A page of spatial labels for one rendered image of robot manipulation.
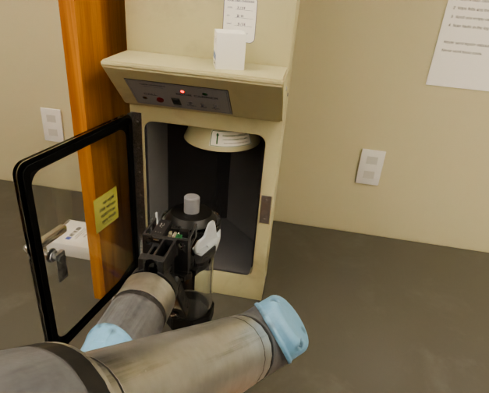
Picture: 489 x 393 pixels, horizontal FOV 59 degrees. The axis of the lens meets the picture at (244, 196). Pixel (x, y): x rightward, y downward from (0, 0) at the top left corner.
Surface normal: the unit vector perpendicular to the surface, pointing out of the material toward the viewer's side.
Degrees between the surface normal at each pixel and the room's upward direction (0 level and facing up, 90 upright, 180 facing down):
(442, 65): 90
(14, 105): 90
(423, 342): 0
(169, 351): 34
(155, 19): 90
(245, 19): 90
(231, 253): 0
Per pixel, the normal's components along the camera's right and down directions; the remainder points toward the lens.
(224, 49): 0.14, 0.47
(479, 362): 0.07, -0.88
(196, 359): 0.74, -0.64
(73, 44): -0.17, 0.45
